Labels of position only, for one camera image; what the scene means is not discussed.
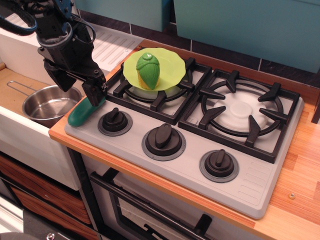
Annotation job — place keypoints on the black left burner grate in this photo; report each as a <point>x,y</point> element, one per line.
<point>163,105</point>

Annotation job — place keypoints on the black burner grate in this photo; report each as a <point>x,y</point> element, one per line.
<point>243,114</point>
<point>163,105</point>

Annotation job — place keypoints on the toy oven door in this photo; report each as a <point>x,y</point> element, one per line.
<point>189,215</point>

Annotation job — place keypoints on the black oven door handle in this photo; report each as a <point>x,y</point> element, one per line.
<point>119,195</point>

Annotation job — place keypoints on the black left stove knob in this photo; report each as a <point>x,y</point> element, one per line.
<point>115,123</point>

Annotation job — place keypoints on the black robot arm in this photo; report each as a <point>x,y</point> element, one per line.
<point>45,18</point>

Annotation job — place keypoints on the grey toy stovetop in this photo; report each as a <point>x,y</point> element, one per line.
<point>249,193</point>

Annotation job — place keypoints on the black middle stove knob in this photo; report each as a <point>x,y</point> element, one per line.
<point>163,143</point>

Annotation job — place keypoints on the toy corncob with green husk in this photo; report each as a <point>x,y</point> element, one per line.
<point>148,71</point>

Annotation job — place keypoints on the black stove knob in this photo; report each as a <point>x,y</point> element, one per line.
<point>219,166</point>
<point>115,123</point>
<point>163,143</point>

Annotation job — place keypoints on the white toy sink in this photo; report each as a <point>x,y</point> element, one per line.
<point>21,138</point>

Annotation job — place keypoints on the light green plastic plate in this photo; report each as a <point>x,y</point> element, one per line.
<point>172,68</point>

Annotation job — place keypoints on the green toy cucumber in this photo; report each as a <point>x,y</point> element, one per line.
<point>82,112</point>

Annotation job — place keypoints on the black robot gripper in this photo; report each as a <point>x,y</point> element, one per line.
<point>68,58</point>

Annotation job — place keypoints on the black right burner grate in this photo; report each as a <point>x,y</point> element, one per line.
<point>243,114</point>

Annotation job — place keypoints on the stainless steel pot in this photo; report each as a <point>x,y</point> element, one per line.
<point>46,106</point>

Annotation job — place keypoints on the wooden drawer fronts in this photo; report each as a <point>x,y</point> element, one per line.
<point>47,198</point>

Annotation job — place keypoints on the black right stove knob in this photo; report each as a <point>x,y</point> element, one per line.
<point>219,166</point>

